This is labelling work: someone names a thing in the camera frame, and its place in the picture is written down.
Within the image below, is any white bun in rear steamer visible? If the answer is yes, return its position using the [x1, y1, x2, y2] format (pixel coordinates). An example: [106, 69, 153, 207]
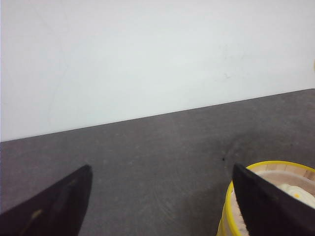
[278, 183, 315, 208]

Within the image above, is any bamboo steamer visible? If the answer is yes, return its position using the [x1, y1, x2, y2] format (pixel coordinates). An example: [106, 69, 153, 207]
[217, 160, 315, 236]

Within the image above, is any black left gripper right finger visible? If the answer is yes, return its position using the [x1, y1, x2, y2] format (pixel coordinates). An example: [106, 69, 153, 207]
[233, 163, 315, 236]

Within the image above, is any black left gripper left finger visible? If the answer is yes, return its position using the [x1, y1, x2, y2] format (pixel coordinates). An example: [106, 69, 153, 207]
[0, 165, 93, 236]

